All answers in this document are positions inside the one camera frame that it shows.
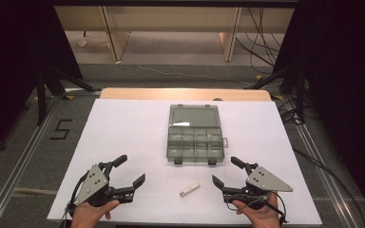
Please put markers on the aluminium floor rail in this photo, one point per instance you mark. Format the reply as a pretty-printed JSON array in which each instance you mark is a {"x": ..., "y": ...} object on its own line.
[
  {"x": 326, "y": 177},
  {"x": 19, "y": 161}
]

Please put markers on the white table mat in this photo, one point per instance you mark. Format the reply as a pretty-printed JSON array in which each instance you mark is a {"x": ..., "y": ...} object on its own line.
[{"x": 126, "y": 133}]

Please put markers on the clear plastic compartment box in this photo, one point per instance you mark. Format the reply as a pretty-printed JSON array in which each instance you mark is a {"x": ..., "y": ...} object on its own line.
[{"x": 195, "y": 139}]

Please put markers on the yellow tape mark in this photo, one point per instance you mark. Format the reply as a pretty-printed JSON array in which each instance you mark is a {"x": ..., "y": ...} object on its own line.
[{"x": 259, "y": 77}]

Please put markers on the small white stick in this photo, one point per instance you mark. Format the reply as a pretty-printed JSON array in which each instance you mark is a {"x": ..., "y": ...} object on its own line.
[{"x": 190, "y": 189}]

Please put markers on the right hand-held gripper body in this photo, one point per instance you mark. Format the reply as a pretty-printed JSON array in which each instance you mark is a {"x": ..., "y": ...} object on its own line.
[{"x": 264, "y": 181}]

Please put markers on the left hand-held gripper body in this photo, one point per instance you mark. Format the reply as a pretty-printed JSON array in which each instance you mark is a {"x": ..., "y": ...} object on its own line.
[{"x": 92, "y": 183}]

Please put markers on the small pale floor object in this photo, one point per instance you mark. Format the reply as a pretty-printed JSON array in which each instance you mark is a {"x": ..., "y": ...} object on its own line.
[{"x": 82, "y": 42}]

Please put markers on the black curtain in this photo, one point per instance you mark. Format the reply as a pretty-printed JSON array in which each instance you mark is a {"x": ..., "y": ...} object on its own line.
[
  {"x": 345, "y": 79},
  {"x": 12, "y": 63}
]

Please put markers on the black metal stand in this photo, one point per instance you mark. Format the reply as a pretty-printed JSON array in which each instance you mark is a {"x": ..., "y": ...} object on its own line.
[
  {"x": 299, "y": 91},
  {"x": 41, "y": 95}
]

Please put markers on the person's left hand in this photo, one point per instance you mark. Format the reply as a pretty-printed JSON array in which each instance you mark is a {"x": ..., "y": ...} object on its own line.
[{"x": 87, "y": 217}]

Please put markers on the light wooden desk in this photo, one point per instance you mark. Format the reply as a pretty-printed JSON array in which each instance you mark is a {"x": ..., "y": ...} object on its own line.
[{"x": 171, "y": 19}]

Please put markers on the person's right hand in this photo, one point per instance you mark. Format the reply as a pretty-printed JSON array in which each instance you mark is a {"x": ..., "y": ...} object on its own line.
[{"x": 264, "y": 217}]

